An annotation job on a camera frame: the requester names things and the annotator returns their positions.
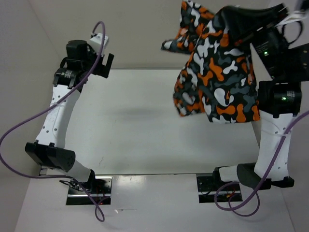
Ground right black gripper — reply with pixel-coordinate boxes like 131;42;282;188
220;0;284;75

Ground purple cable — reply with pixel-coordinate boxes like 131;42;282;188
0;21;107;222
214;111;309;217

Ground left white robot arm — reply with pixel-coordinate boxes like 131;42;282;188
25;37;114;193

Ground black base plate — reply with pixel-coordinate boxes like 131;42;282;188
196;174;242;203
60;175;113;205

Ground aluminium table edge rail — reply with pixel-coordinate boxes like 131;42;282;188
39;166;49;176

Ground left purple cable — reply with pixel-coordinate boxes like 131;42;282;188
0;21;107;222

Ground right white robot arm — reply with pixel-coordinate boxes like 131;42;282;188
211;0;309;190

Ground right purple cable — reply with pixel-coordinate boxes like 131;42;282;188
214;111;309;217

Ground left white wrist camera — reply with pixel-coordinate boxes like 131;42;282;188
88;33;109;53

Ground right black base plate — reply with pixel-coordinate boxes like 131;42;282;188
196;174;242;203

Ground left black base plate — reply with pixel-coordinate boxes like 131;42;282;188
60;175;113;205

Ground orange camouflage shorts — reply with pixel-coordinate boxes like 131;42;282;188
161;0;260;124

